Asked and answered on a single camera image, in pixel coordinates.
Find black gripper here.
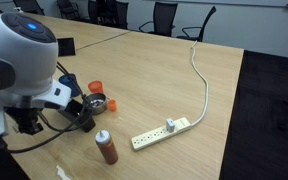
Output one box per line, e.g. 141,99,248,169
5,107,43,135

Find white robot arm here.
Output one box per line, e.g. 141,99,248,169
0,13,71,137

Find black cutlery rack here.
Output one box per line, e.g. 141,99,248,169
59,100,96,132

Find blue plastic cup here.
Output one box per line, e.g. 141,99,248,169
59,74,80,97

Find metal bowl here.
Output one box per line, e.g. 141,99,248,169
86,93,107,115

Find large orange plastic cup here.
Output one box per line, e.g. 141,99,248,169
88,80,103,93

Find brown sauce squeeze bottle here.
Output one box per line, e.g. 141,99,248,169
95,130,118,165

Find small orange plastic cup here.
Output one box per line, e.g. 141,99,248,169
108,100,117,112

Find white power strip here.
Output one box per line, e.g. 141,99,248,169
131,117,191,151

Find white plug adapter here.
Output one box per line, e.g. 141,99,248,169
166,118,175,133

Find black office chair middle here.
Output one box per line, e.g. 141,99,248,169
139,2,178,37

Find black office chair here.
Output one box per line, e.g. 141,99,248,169
139,2,178,37
177,6,217,42

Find black office chair left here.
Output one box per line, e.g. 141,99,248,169
177,6,217,42

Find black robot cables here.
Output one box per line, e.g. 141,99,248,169
3,61,95,154

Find white power cable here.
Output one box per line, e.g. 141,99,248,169
189,39,210,128

